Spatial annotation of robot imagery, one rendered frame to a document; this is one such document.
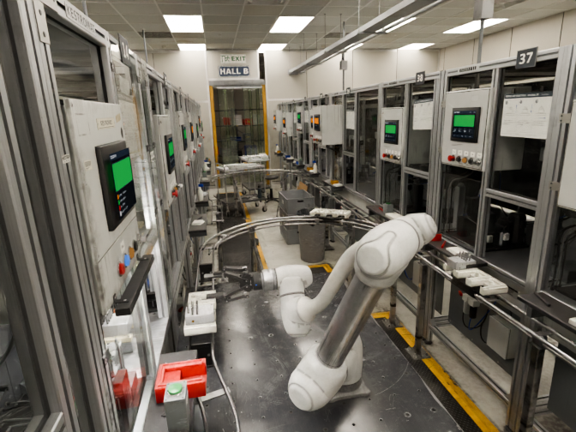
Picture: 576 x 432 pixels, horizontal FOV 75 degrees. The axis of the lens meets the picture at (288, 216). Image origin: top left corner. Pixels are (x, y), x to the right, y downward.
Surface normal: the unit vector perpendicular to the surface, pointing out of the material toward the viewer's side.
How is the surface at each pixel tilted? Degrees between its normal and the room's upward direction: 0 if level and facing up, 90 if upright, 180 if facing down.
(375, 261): 84
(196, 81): 90
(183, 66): 90
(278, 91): 90
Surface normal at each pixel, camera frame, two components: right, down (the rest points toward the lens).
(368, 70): 0.18, 0.25
